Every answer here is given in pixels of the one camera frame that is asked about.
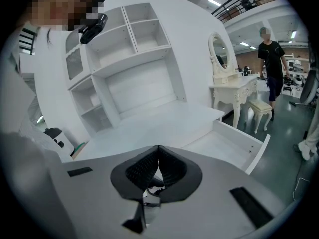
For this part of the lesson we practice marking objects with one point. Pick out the white large drawer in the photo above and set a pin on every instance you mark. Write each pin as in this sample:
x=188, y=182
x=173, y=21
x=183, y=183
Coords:
x=224, y=143

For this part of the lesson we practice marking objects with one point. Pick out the black stair railing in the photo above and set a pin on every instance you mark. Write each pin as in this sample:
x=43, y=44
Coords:
x=27, y=37

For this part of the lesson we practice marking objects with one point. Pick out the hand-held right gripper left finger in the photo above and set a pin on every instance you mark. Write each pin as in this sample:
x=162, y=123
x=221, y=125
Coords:
x=99, y=188

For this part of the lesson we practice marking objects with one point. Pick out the cream ornate dressing table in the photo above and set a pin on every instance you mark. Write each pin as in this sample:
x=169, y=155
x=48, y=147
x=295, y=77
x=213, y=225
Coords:
x=231, y=86

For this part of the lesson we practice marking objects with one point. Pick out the round grey stand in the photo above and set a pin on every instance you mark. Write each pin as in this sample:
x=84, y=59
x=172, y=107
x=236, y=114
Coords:
x=309, y=88

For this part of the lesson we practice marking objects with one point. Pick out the person's head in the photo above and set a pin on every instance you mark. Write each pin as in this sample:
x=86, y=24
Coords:
x=57, y=6

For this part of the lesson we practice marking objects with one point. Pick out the white wooden shelf cabinet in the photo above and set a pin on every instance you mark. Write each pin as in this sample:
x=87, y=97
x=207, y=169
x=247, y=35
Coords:
x=139, y=88

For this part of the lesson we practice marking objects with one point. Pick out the person's striped white shirt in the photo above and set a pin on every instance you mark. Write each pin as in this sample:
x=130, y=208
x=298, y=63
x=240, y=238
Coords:
x=15, y=96

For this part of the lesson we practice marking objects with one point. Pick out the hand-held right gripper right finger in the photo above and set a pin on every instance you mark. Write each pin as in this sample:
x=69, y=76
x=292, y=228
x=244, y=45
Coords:
x=211, y=188

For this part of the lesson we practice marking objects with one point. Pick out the ceiling light panel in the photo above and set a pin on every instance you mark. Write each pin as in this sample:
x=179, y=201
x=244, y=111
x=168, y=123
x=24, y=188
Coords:
x=244, y=44
x=214, y=2

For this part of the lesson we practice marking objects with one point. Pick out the cream cushioned stool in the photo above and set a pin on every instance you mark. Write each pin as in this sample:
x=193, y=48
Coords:
x=260, y=104

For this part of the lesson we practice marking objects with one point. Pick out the black mezzanine railing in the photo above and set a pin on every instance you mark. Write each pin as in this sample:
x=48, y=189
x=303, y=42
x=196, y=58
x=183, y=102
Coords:
x=224, y=7

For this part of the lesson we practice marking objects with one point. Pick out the black head-worn camera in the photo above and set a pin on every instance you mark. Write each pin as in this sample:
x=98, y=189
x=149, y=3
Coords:
x=92, y=32

